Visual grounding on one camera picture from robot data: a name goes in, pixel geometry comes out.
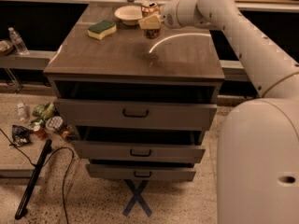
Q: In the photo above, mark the green snack bag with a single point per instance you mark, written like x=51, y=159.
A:
x=45, y=112

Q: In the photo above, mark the grey drawer cabinet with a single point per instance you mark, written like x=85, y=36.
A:
x=179, y=67

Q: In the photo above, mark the white paper bowl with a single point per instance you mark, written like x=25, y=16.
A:
x=129, y=15

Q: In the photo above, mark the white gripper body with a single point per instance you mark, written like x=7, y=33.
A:
x=168, y=15

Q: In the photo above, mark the red can on floor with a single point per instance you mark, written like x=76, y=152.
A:
x=40, y=132

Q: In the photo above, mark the white patterned cup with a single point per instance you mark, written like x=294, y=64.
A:
x=54, y=123

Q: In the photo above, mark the green yellow sponge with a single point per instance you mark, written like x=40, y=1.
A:
x=102, y=29

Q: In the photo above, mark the grey drawer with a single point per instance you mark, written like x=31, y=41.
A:
x=140, y=172
x=135, y=115
x=138, y=152

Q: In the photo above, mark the clear water bottle on shelf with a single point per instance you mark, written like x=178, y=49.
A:
x=17, y=41

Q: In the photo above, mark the top grey drawer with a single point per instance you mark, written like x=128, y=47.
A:
x=135, y=115

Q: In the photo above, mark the orange soda can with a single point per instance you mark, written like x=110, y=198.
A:
x=148, y=8

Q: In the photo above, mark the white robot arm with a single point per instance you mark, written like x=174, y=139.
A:
x=258, y=145

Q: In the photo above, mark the black bar on floor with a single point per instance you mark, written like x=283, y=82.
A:
x=21, y=210

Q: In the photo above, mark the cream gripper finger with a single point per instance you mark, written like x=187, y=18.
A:
x=152, y=21

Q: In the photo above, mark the small bottle on floor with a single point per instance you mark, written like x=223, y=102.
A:
x=21, y=111

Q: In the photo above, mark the bottom grey drawer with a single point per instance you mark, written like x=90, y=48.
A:
x=140, y=172

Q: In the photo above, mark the bowl on left shelf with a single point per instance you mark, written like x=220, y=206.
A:
x=6, y=47

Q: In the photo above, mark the middle grey drawer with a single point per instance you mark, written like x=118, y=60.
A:
x=138, y=152

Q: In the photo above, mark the dark chip bag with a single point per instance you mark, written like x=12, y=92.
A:
x=20, y=135

